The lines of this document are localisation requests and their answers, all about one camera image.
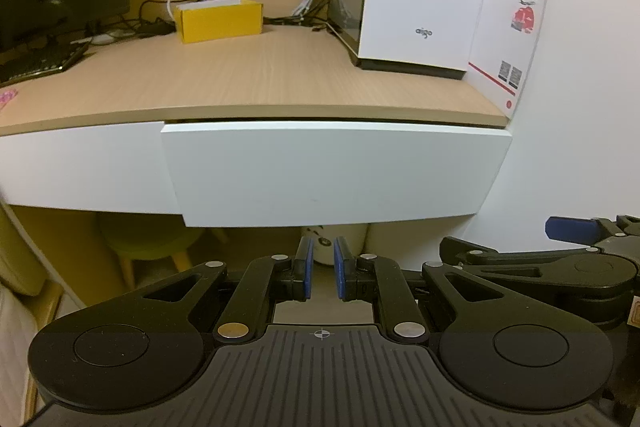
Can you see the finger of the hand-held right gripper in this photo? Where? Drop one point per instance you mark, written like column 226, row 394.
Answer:
column 500, row 264
column 570, row 228

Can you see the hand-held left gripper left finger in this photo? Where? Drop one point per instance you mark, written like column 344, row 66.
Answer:
column 306, row 272

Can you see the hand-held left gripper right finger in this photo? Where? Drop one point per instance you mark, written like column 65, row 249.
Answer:
column 342, row 274

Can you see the white wide drawer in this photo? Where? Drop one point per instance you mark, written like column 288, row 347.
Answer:
column 325, row 172

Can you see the green stool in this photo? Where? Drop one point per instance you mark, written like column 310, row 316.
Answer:
column 145, row 237

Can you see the white booklet with red print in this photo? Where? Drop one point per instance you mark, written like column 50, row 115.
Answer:
column 505, row 37

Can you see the white narrow drawer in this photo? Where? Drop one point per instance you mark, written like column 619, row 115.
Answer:
column 85, row 167

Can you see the yellow cardboard box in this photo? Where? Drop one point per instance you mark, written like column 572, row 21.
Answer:
column 220, row 24

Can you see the black keyboard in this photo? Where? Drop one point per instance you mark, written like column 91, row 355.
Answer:
column 35, row 62

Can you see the pink hair accessory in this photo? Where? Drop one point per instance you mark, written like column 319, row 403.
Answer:
column 6, row 98

